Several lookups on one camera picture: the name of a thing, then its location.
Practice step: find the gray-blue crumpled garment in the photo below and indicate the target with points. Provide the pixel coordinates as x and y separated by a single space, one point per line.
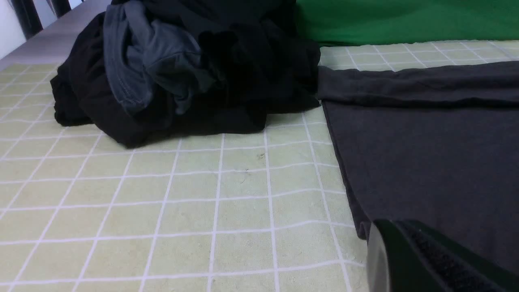
143 54

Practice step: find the light green grid mat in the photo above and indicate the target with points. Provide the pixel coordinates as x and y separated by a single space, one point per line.
260 212

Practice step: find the green backdrop cloth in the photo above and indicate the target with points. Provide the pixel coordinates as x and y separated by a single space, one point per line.
383 22

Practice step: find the dark gray long-sleeve shirt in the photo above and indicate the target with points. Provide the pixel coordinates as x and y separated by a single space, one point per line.
438 145

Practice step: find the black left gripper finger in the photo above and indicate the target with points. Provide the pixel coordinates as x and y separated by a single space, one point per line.
409 256

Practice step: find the black crumpled garment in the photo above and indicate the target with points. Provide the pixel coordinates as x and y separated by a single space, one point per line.
266 66

